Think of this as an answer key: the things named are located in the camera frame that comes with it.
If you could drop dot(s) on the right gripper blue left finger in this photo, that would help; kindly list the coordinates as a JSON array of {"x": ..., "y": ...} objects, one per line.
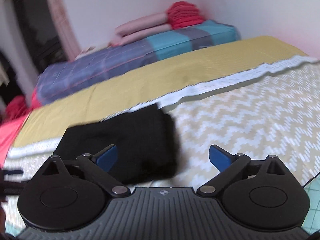
[{"x": 95, "y": 168}]

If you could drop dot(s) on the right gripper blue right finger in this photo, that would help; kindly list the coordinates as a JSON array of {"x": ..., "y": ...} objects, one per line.
[{"x": 231, "y": 168}]

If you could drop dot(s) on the yellow quilted bed cover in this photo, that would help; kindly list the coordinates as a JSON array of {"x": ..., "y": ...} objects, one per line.
[{"x": 164, "y": 83}]

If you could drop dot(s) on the pink fleece blanket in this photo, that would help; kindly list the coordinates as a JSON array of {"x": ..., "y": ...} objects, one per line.
[{"x": 8, "y": 133}]

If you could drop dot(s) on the blue plaid folded quilt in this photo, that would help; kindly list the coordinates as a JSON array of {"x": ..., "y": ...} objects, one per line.
[{"x": 62, "y": 79}]

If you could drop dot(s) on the red cloth pile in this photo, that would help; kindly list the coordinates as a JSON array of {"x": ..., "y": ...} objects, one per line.
[{"x": 16, "y": 108}]

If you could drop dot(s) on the folded pink satin bedding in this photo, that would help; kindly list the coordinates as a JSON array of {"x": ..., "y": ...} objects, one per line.
[{"x": 140, "y": 28}]

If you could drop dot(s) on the pink patterned curtain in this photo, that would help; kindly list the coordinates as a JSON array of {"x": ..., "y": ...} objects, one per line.
[{"x": 64, "y": 29}]

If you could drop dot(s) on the folded red cloth stack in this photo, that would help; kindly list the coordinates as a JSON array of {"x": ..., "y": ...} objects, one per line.
[{"x": 184, "y": 14}]

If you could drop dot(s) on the cream pillow by wall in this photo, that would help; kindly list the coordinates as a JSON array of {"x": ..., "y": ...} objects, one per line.
[{"x": 91, "y": 50}]

